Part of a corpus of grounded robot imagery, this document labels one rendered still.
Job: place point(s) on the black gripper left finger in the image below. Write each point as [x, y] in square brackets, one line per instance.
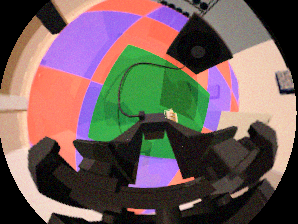
[124, 151]

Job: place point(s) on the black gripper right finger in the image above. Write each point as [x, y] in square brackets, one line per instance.
[190, 147]

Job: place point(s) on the black cable with plug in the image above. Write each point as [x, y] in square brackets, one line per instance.
[153, 124]

